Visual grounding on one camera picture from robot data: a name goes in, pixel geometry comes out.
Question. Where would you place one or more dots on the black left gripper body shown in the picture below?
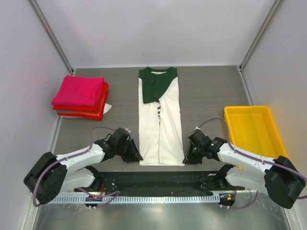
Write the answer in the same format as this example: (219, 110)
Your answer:
(131, 150)

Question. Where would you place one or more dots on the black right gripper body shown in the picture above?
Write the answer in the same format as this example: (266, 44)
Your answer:
(192, 151)

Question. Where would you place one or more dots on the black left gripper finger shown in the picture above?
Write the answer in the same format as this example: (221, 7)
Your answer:
(127, 157)
(134, 154)

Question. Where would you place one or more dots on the white and green raglan t-shirt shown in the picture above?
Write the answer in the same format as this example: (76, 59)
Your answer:
(160, 131)

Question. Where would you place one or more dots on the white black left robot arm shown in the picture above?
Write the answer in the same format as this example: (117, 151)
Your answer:
(53, 174)

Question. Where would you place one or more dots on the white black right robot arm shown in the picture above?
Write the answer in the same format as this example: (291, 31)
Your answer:
(277, 178)

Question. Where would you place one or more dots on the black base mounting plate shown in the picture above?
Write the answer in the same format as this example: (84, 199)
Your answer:
(163, 183)

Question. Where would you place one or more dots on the folded orange t-shirt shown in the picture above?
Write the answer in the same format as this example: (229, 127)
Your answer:
(94, 116)

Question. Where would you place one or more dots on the folded red t-shirt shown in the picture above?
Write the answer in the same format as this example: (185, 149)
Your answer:
(78, 108)

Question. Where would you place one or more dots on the yellow plastic bin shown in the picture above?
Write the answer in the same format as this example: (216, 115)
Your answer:
(253, 128)

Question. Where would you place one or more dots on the white slotted cable duct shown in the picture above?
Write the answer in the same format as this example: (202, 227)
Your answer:
(85, 199)

